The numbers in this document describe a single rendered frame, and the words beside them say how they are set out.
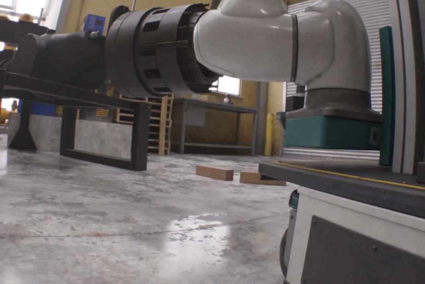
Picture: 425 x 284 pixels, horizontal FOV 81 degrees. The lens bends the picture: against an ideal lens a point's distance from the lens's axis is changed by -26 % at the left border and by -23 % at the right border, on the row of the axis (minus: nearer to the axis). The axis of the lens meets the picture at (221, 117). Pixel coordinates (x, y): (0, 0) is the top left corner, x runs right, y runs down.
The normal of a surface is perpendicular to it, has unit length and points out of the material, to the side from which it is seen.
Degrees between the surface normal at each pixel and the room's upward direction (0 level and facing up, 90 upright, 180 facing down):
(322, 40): 91
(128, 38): 90
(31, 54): 90
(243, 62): 135
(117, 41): 90
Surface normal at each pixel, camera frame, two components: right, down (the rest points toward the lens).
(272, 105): -0.77, -0.10
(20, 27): 0.64, 0.00
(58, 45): -0.28, -0.08
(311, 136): -0.96, -0.09
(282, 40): -0.04, 0.08
